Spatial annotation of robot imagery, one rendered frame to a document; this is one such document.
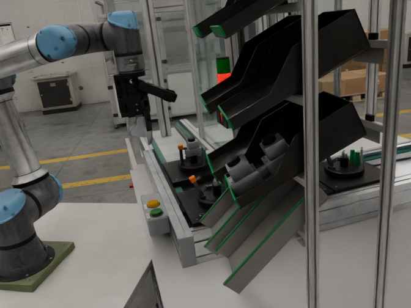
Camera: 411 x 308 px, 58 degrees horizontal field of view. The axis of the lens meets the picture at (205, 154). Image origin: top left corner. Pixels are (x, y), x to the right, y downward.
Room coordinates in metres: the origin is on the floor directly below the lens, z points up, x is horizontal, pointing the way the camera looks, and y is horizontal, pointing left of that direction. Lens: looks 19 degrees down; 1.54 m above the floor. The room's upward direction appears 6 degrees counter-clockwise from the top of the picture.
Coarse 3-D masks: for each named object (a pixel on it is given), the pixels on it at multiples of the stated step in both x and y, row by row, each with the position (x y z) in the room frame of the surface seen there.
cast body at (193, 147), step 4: (188, 140) 1.45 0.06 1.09; (192, 140) 1.45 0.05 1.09; (196, 140) 1.46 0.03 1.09; (188, 144) 1.44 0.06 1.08; (192, 144) 1.44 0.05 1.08; (196, 144) 1.44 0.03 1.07; (188, 148) 1.44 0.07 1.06; (192, 148) 1.44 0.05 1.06; (196, 148) 1.44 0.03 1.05; (200, 148) 1.45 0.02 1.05; (204, 148) 1.47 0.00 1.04; (188, 152) 1.43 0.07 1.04; (192, 152) 1.44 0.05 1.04; (196, 152) 1.44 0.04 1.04; (200, 152) 1.45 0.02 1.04; (188, 156) 1.43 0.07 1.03
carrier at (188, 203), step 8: (216, 184) 1.12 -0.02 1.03; (224, 184) 1.25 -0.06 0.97; (184, 192) 1.21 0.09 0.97; (192, 192) 1.20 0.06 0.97; (208, 192) 1.15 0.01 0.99; (216, 192) 1.12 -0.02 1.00; (184, 200) 1.15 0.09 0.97; (192, 200) 1.14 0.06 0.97; (200, 200) 1.09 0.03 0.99; (208, 200) 1.09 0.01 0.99; (216, 200) 1.08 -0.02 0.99; (184, 208) 1.09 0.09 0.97; (192, 208) 1.08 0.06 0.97; (200, 208) 1.08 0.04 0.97; (208, 208) 1.07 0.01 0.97; (192, 216) 1.03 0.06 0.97; (192, 224) 0.99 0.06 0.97; (200, 224) 0.99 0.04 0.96
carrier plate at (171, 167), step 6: (168, 162) 1.55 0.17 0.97; (174, 162) 1.54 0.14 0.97; (168, 168) 1.47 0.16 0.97; (174, 168) 1.47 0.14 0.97; (168, 174) 1.41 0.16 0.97; (174, 174) 1.40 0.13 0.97; (180, 174) 1.39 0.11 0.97; (186, 174) 1.38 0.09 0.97; (192, 174) 1.38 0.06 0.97; (198, 174) 1.37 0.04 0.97; (204, 174) 1.36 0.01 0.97; (210, 174) 1.35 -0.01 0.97; (174, 180) 1.33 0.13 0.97; (180, 180) 1.33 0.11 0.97; (186, 180) 1.33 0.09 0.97; (198, 180) 1.34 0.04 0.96; (174, 186) 1.32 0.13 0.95
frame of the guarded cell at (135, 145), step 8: (104, 0) 2.36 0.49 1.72; (112, 0) 1.88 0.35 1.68; (336, 0) 2.17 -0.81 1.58; (112, 8) 1.88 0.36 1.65; (336, 8) 2.17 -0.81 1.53; (336, 72) 2.16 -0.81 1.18; (336, 80) 2.16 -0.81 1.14; (336, 88) 2.16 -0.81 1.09; (128, 128) 2.36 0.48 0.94; (128, 136) 2.35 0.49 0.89; (136, 144) 1.88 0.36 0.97; (136, 152) 1.87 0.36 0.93; (136, 160) 1.87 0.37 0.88
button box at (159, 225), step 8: (144, 200) 1.21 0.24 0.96; (160, 200) 1.19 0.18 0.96; (144, 208) 1.14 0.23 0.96; (152, 208) 1.14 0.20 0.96; (152, 216) 1.08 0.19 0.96; (160, 216) 1.07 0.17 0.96; (168, 216) 1.07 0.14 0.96; (152, 224) 1.06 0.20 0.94; (160, 224) 1.06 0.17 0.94; (168, 224) 1.07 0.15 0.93; (152, 232) 1.05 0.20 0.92; (160, 232) 1.06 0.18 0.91; (168, 232) 1.07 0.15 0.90
